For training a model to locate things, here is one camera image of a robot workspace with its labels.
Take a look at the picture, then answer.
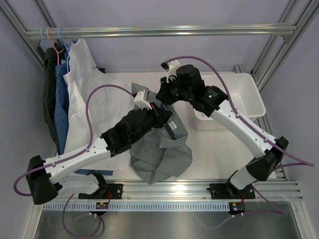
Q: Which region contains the white slotted cable duct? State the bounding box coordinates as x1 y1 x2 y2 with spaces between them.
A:
43 202 230 212

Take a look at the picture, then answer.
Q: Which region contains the light blue hanger with white shirt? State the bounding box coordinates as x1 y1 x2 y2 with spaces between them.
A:
58 26 70 73

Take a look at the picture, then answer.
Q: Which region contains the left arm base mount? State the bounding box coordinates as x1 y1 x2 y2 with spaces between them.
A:
78 172 123 200

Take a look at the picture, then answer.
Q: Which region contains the white shirt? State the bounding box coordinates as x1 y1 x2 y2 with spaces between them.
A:
63 38 138 172

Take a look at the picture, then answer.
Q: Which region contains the black garment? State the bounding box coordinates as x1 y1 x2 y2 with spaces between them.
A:
43 47 59 152

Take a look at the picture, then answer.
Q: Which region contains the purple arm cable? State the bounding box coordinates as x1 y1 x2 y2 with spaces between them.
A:
13 84 137 197
163 56 315 167

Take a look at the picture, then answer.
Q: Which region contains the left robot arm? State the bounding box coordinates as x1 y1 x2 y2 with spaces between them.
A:
26 103 172 205

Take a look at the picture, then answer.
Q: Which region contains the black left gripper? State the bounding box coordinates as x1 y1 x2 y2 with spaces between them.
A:
132 103 172 143

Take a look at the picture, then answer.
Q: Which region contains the grey button-up shirt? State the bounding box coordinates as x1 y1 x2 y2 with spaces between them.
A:
130 83 193 184

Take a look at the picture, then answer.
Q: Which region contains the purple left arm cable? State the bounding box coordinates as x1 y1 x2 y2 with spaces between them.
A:
13 84 137 197

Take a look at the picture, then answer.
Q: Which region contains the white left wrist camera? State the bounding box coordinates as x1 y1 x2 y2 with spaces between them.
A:
134 90 152 110

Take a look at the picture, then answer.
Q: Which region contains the blue wire hanger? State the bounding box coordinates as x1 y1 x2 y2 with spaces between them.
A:
162 101 179 140

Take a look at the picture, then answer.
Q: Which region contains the white plastic bin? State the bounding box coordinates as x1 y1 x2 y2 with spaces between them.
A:
193 72 266 130

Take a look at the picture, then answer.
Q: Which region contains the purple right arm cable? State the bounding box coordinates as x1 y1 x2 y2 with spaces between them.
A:
163 56 315 167

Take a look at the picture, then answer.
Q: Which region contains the pink wire hanger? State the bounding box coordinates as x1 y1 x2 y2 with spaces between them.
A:
46 26 66 66

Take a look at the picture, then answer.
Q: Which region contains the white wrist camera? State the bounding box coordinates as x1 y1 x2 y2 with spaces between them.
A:
134 90 152 110
161 60 180 83

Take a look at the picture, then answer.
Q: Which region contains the light blue hanger leftmost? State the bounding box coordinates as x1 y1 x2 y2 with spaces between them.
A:
40 27 50 48

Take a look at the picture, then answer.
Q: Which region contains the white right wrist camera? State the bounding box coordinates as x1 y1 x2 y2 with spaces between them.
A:
161 60 180 83

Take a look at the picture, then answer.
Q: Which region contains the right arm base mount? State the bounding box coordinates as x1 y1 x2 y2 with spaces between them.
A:
206 177 255 200

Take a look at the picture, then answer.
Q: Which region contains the blue checkered shirt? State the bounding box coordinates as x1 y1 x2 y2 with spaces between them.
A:
53 53 114 176

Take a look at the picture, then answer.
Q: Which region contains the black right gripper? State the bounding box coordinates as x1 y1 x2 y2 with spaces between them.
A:
156 74 193 106

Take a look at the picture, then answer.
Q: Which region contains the aluminium hanging rail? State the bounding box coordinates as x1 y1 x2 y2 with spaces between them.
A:
26 23 297 40

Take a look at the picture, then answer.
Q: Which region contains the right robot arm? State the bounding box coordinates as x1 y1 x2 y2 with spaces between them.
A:
156 61 289 198

